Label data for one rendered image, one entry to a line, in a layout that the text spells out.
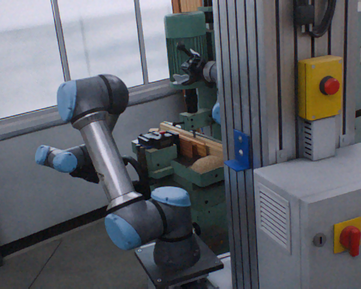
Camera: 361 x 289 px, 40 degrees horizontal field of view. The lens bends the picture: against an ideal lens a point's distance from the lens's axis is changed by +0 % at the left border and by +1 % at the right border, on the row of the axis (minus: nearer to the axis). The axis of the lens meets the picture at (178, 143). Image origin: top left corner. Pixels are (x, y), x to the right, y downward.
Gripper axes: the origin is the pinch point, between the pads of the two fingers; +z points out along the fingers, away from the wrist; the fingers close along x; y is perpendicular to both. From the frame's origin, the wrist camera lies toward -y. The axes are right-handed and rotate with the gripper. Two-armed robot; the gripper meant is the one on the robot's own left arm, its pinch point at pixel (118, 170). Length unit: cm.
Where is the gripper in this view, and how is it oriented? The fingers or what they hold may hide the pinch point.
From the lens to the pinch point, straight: 211.8
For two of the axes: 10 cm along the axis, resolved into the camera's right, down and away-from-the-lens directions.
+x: 5.5, 2.2, -8.1
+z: 7.7, 2.6, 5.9
